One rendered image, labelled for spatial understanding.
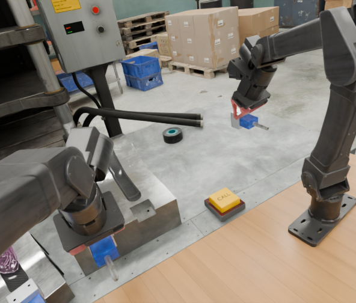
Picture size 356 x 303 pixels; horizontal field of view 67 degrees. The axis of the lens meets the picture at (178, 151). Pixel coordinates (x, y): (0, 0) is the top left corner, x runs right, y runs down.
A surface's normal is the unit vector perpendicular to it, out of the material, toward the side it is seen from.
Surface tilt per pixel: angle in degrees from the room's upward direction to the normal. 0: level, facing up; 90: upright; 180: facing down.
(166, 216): 90
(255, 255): 0
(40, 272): 0
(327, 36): 90
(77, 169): 90
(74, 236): 29
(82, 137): 23
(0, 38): 90
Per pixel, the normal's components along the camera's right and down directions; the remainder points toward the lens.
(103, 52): 0.48, 0.39
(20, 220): 0.95, 0.05
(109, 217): 0.10, -0.55
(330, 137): -0.93, 0.31
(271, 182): -0.16, -0.84
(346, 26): 0.10, -0.23
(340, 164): 0.31, 0.59
